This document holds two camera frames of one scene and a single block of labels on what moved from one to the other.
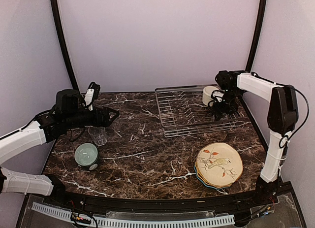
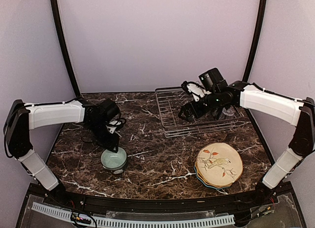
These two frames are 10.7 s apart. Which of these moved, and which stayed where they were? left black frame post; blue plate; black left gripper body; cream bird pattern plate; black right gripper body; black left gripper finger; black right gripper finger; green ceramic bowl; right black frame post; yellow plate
Moved: green ceramic bowl; black right gripper body; black left gripper body; black right gripper finger; black left gripper finger
Stayed: cream bird pattern plate; right black frame post; left black frame post; yellow plate; blue plate
